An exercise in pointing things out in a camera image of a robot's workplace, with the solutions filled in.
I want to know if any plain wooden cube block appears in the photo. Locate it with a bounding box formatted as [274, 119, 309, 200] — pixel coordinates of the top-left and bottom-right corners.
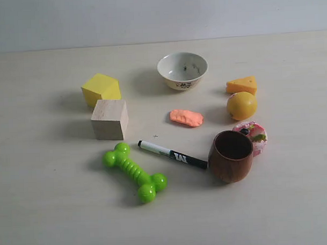
[91, 99, 129, 140]

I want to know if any white floral ceramic bowl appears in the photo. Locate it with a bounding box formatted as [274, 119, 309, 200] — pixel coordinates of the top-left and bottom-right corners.
[157, 52, 208, 91]

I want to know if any yellow cube block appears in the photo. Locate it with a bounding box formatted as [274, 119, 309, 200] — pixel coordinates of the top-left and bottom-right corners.
[81, 73, 122, 108]

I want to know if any brown wooden cup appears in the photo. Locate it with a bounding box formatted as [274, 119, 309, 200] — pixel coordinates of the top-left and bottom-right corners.
[208, 131, 253, 183]

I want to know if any green bone dog toy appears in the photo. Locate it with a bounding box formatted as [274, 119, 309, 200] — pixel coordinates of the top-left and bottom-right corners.
[103, 142, 168, 203]

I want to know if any pink cake slice toy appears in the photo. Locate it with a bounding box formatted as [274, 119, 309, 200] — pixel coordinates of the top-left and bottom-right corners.
[232, 121, 268, 157]

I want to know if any black white marker pen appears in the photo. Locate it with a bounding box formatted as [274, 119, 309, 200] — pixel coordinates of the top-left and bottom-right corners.
[137, 140, 208, 169]

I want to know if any orange clay lump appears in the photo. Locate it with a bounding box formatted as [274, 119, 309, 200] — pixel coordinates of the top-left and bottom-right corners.
[169, 109, 204, 127]

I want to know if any yellow lemon toy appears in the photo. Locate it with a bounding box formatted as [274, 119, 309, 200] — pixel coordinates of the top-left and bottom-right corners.
[226, 92, 258, 121]

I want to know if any orange cheese wedge toy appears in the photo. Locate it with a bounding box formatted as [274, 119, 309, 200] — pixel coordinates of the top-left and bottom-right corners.
[226, 76, 257, 96]

